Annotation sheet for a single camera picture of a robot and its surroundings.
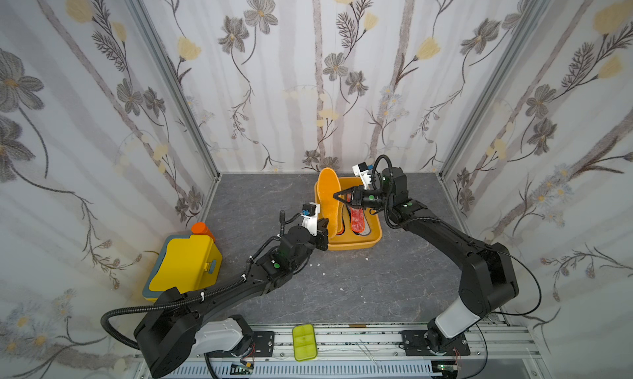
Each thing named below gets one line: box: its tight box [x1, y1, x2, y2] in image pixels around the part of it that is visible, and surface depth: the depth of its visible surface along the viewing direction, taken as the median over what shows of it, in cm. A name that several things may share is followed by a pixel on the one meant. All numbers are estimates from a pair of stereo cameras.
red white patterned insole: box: [346, 192, 371, 236], surface depth 100 cm
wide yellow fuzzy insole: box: [317, 167, 342, 239], surface depth 79 cm
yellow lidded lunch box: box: [141, 234, 223, 302], surface depth 78 cm
